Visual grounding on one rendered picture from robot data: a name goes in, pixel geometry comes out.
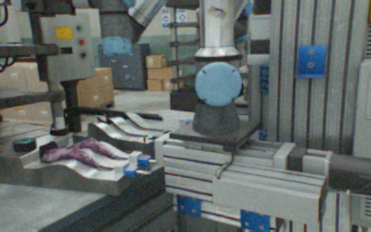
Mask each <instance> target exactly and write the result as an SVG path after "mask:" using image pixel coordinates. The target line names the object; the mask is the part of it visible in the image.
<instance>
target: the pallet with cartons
mask: <svg viewBox="0 0 371 232"><path fill-rule="evenodd" d="M95 72H96V76H95V77H90V78H87V79H86V80H83V81H82V80H79V82H78V84H77V85H78V91H79V102H80V107H91V108H97V109H106V107H108V108H113V107H115V102H114V87H113V84H112V72H111V67H107V68H95Z"/></svg>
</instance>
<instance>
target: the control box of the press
mask: <svg viewBox="0 0 371 232"><path fill-rule="evenodd" d="M29 22H30V29H31V34H32V39H33V44H34V45H40V43H41V37H40V28H39V23H38V18H37V17H36V16H33V15H31V14H30V12H29ZM51 25H52V36H53V42H54V43H55V44H58V45H59V52H60V53H59V54H57V55H55V57H56V63H57V67H58V73H59V83H60V84H61V86H62V87H63V89H64V93H65V97H66V99H65V105H66V108H67V107H73V106H78V107H79V101H78V95H77V84H78V82H79V80H82V81H83V80H86V79H87V78H90V77H95V76H96V72H95V59H94V53H93V47H92V35H91V27H90V21H89V14H88V13H87V12H76V16H70V15H66V14H62V15H56V17H51ZM36 63H37V66H38V72H39V81H41V82H47V76H46V70H45V66H44V56H41V55H39V54H36ZM66 126H67V127H69V132H70V133H79V132H82V129H81V118H80V115H78V116H76V117H74V118H73V119H72V120H71V121H70V122H69V123H67V125H66Z"/></svg>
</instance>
